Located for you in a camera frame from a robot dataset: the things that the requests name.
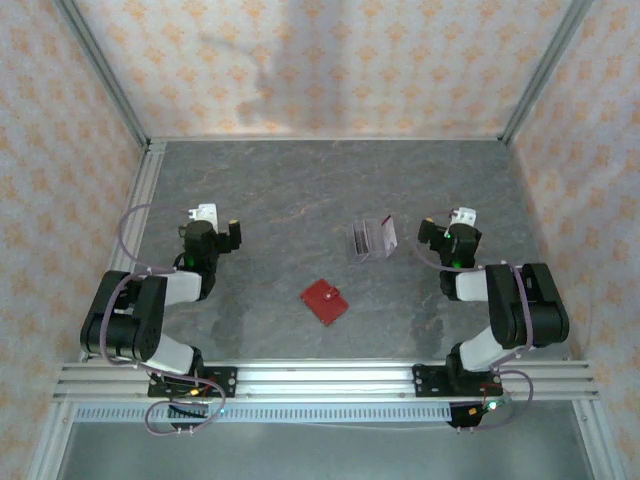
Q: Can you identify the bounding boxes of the red and white credit card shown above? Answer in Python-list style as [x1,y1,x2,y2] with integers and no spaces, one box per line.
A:
[378,214,400,251]

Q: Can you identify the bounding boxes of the red leather card holder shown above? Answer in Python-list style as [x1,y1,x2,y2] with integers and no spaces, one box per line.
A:
[299,278,351,329]

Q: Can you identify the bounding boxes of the clear acrylic card stand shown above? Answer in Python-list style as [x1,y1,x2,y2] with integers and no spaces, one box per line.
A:
[346,215,400,264]

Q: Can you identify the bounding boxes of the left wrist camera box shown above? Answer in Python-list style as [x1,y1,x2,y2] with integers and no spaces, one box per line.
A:
[188,202,220,225]

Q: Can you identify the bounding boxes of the aluminium side rail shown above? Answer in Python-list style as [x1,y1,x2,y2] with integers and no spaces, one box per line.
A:
[79,139,169,364]

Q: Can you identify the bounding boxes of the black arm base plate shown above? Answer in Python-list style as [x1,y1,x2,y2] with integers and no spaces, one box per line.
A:
[412,364,501,400]
[147,367,238,400]

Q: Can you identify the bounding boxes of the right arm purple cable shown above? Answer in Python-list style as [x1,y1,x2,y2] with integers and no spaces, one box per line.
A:
[412,210,535,434]

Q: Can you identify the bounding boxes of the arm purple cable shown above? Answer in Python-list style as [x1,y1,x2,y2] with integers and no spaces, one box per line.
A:
[99,203,226,437]
[412,210,535,434]

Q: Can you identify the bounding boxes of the aluminium front mounting rail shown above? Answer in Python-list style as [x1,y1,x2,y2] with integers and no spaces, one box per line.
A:
[52,360,599,401]

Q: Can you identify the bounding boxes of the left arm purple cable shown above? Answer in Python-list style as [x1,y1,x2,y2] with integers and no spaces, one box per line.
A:
[99,203,226,437]

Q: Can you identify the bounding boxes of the aluminium frame post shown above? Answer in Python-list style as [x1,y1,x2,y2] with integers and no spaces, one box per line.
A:
[499,0,596,146]
[52,0,154,151]

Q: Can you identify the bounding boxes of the grey slotted cable duct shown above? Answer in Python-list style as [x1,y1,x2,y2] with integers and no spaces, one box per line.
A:
[73,403,454,424]

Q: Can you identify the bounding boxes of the aluminium frame leg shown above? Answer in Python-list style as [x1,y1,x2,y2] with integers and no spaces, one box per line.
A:
[29,399,76,480]
[572,399,629,480]

